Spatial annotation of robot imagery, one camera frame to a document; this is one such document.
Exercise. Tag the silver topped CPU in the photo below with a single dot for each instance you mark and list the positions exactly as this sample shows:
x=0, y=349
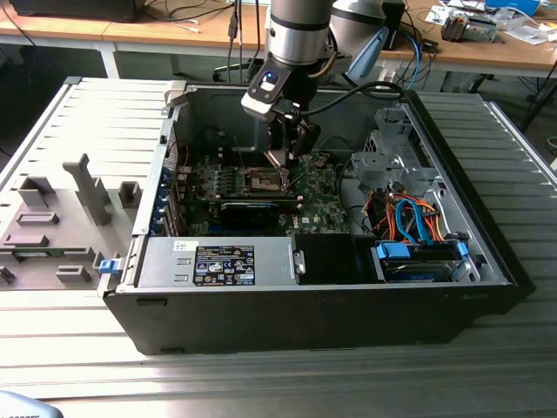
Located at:
x=278, y=157

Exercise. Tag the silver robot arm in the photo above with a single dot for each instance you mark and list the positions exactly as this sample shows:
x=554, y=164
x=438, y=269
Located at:
x=296, y=39

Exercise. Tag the CPU socket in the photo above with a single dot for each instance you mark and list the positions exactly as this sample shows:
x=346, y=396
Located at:
x=263, y=180

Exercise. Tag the thin metal locking lever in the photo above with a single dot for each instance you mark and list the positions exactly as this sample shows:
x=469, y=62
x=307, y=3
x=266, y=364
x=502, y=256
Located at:
x=239, y=154

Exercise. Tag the CPU cooler with fan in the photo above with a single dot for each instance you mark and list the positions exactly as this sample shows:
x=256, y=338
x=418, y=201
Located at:
x=454, y=26

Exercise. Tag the green motherboard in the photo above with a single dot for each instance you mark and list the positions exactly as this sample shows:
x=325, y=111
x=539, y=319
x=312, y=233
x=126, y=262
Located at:
x=322, y=204

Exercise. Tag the silver metal drive cage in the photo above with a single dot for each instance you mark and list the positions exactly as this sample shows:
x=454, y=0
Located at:
x=378, y=163

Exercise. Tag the black graphics card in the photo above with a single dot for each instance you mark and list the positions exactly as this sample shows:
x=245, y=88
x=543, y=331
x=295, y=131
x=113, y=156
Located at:
x=248, y=215

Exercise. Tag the small white box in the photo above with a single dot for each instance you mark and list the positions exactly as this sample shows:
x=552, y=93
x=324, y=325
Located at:
x=385, y=78

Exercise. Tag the black fan shroud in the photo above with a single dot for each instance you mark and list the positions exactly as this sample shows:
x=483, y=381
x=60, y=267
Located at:
x=326, y=259

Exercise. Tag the hard disk in blue carrier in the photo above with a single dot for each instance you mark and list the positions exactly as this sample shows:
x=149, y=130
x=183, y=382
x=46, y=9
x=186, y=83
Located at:
x=418, y=272

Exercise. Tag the grey power supply unit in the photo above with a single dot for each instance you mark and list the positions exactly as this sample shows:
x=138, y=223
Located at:
x=165, y=261

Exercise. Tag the wooden desk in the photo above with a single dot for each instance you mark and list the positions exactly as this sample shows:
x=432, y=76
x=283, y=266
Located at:
x=478, y=56
x=130, y=32

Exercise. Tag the grey metal drive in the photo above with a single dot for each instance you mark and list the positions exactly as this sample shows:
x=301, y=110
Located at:
x=483, y=30

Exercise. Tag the grey parts rack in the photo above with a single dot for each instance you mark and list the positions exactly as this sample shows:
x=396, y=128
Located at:
x=87, y=191

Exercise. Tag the blue plastic clip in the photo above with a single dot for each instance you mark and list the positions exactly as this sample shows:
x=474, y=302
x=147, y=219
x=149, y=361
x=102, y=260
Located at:
x=109, y=266

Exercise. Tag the clear plastic bag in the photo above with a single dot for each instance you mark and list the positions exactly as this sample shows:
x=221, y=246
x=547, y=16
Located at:
x=526, y=32

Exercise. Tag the blue box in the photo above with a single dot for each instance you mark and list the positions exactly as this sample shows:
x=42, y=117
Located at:
x=513, y=4

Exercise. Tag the black box on desk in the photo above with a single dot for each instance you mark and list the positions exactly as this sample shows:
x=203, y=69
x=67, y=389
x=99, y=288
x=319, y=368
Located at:
x=65, y=8

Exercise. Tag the grey rounded device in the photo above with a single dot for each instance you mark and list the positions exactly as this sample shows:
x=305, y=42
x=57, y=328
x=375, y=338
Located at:
x=22, y=407

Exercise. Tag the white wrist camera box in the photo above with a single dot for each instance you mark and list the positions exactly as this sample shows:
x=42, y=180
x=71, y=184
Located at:
x=261, y=102

